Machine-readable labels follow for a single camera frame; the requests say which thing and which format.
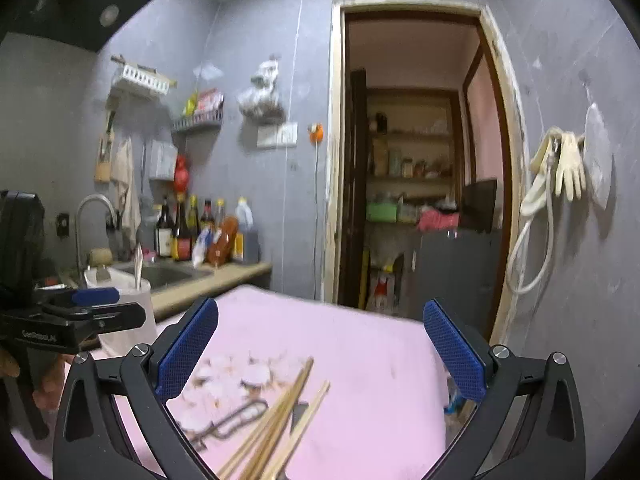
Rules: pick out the dark round wooden chopstick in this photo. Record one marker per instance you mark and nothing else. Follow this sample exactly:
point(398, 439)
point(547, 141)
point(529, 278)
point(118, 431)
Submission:
point(258, 462)

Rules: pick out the pink floral table cloth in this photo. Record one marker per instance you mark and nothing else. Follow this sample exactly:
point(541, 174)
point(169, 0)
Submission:
point(381, 383)

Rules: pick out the hanging beige towel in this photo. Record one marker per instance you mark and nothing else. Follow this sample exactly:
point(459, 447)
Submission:
point(127, 200)

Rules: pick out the brown sauce pouch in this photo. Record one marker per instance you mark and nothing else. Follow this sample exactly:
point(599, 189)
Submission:
point(219, 251)

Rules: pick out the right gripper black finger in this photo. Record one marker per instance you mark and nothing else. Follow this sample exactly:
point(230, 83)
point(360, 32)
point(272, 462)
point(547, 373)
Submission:
point(100, 319)

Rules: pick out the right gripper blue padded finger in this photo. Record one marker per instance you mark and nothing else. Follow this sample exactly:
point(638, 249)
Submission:
point(527, 421)
point(92, 442)

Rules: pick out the wooden pantry shelf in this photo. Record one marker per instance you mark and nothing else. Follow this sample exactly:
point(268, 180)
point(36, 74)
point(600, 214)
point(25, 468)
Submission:
point(415, 150)

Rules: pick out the white utensil holder cup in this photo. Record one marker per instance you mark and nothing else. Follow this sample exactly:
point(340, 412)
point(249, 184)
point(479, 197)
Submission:
point(138, 326)

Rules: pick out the grey cabinet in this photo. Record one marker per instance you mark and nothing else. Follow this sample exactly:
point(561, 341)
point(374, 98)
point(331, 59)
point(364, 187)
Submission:
point(458, 268)

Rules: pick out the blue snack bag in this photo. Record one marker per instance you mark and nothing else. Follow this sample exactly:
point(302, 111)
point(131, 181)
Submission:
point(455, 400)

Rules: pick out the white wall box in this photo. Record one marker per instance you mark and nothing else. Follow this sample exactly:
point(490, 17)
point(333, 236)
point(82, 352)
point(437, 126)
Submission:
point(162, 160)

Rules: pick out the thick brown wooden chopstick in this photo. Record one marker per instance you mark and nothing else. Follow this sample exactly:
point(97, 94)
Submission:
point(272, 422)

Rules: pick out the green box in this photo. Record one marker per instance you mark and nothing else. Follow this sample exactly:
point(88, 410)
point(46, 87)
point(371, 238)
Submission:
point(382, 212)

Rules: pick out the chrome kitchen faucet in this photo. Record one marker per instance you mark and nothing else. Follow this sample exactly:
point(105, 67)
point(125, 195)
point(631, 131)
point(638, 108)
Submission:
point(95, 224)

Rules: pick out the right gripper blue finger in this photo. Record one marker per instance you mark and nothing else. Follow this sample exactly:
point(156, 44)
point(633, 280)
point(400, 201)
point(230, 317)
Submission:
point(78, 297)

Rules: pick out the grey wall spice shelf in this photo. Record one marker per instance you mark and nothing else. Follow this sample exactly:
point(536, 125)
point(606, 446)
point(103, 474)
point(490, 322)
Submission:
point(198, 121)

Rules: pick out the pale thin wooden chopstick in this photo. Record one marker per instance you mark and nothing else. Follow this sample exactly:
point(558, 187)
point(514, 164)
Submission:
point(276, 465)

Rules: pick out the orange wall hook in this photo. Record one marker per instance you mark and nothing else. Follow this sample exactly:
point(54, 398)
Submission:
point(315, 133)

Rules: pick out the large oil jug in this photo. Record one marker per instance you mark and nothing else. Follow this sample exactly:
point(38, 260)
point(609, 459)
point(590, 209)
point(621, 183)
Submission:
point(246, 244)

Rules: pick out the white wall socket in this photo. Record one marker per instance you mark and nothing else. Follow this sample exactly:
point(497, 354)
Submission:
point(277, 136)

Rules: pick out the red hanging bag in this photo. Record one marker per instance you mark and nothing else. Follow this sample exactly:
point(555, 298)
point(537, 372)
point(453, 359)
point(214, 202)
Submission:
point(182, 175)

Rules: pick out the pink red cloth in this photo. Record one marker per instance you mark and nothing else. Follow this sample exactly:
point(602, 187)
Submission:
point(435, 220)

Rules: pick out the black metal tongs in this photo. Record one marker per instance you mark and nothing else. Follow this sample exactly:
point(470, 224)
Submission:
point(226, 427)

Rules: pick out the grey wall-mounted lid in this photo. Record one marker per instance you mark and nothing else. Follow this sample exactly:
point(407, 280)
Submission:
point(598, 156)

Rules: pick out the dark soy sauce bottle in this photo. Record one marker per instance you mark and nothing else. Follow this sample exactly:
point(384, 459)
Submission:
point(163, 231)

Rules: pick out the person's left hand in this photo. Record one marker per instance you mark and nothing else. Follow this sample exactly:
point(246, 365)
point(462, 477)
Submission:
point(48, 394)

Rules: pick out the white wall rack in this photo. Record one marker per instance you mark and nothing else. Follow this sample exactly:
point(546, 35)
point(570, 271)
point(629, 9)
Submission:
point(139, 79)

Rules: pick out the cream rubber gloves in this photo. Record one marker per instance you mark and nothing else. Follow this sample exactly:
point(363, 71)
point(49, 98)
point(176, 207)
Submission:
point(557, 168)

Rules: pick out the steel kitchen sink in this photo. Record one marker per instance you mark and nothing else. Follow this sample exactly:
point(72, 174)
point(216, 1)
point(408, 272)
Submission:
point(160, 274)

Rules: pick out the red label sauce bottle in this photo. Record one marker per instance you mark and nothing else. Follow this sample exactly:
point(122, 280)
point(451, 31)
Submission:
point(181, 247)

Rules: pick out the wooden knife holder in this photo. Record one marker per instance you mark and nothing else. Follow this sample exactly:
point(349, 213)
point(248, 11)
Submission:
point(102, 170)

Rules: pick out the hanging plastic bag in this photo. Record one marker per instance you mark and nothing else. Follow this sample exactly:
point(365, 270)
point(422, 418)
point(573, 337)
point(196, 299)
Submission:
point(261, 102)

